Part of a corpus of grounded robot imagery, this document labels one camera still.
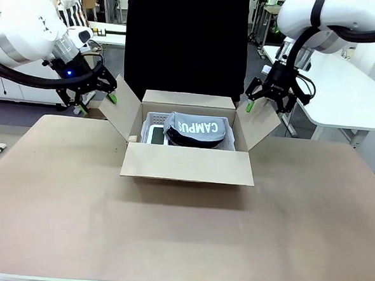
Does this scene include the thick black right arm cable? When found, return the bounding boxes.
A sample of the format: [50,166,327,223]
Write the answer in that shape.
[285,20,375,75]

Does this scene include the large white curved desk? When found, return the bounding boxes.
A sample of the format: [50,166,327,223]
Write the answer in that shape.
[256,44,375,151]

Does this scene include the white background table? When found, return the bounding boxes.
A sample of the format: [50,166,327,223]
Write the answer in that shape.
[86,20,128,48]

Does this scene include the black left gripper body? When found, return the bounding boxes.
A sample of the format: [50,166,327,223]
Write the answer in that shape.
[48,52,100,95]

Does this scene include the white cabinet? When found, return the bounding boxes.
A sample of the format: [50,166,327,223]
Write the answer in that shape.
[0,71,65,106]

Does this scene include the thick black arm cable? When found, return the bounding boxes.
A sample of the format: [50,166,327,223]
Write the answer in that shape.
[285,20,375,75]
[0,55,104,94]

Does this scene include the thin right gripper cable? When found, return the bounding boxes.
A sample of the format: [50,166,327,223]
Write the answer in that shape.
[294,72,318,107]

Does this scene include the metal rack with equipment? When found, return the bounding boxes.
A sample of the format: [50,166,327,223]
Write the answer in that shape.
[247,0,285,55]

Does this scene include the thin left gripper cable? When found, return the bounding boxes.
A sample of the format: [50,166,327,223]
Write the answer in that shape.
[83,39,107,67]

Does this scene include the grey CAMPUS fabric pouch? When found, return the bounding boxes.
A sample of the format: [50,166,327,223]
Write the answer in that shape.
[162,111,234,149]

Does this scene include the black white striped bag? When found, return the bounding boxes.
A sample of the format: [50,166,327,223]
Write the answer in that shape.
[55,0,90,30]

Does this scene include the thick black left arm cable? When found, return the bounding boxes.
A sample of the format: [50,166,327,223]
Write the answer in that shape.
[0,55,104,94]

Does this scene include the white device with dark screen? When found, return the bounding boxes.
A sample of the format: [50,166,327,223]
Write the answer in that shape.
[146,123,170,146]

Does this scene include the thin gripper cable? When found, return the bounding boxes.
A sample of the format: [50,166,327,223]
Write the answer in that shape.
[294,72,318,107]
[83,39,107,67]

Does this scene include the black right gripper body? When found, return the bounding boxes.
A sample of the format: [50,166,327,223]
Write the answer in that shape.
[262,60,301,100]

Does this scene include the large brown cardboard box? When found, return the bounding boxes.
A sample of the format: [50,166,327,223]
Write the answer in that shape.
[94,73,285,189]

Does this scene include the white perforated plastic basket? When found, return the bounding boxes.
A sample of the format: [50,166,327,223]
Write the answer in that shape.
[140,111,239,151]

